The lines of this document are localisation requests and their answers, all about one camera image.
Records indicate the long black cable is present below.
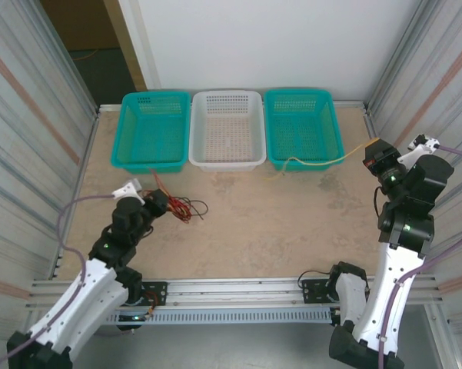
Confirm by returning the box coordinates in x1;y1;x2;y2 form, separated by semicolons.
184;198;209;222

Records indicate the long thin yellow cable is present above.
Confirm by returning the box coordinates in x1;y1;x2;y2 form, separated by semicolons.
264;141;374;181

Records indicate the teal plastic basket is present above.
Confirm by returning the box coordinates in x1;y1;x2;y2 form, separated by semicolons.
264;88;346;173
110;91;192;175

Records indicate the white plastic basket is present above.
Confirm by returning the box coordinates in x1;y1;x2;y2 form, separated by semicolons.
188;90;268;173

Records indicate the brown wooden cabinet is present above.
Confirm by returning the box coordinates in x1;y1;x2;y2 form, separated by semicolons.
40;0;120;52

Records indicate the silver enclosure side panel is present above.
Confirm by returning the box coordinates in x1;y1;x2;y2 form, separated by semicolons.
364;0;462;335
0;0;101;339

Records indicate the wide aluminium base rail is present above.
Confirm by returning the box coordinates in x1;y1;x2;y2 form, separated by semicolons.
29;276;444;308

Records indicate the grey slotted cable duct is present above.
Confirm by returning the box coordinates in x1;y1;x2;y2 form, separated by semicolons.
99;309;343;327

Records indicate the orange floor cable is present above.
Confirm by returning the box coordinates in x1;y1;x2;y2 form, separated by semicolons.
69;48;98;62

